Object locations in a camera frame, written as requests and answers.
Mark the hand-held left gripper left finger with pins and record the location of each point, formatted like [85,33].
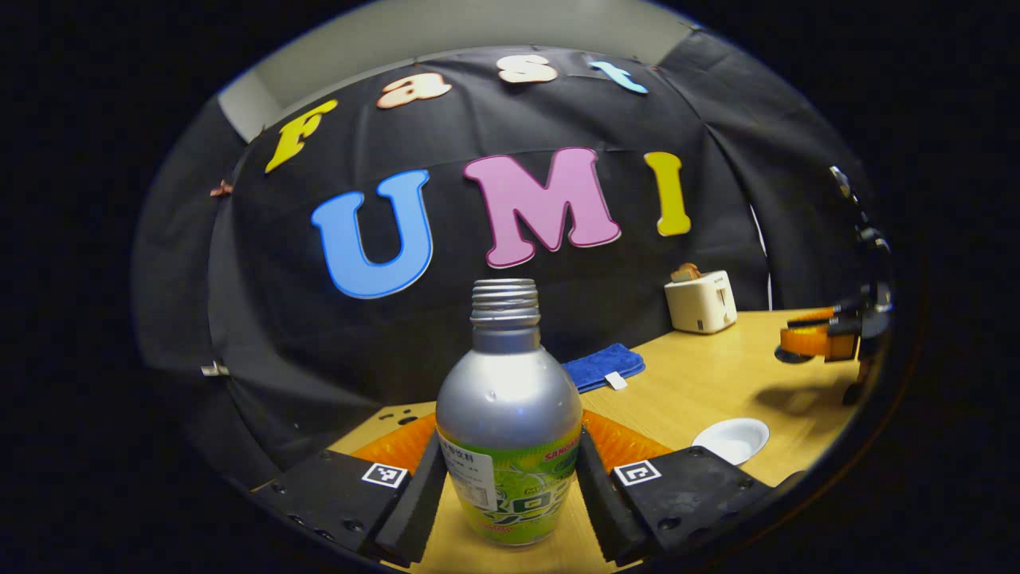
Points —
[406,510]

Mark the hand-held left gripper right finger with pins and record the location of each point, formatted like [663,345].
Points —
[606,510]

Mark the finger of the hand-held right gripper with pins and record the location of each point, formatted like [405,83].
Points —
[813,341]
[821,316]

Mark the white teacup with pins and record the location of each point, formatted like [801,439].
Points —
[731,440]

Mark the silver water bottle green label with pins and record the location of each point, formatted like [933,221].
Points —
[510,399]

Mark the dark tripod stand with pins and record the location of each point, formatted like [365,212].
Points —
[861,215]

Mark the white toaster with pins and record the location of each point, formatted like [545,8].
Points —
[701,307]

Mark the bread slice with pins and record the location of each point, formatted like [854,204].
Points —
[685,273]

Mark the blue folded towel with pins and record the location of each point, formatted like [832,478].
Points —
[598,367]

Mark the black backdrop cloth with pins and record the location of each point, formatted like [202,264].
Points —
[279,319]

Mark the metal clip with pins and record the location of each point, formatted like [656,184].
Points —
[213,370]

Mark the red clip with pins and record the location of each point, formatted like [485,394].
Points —
[221,190]

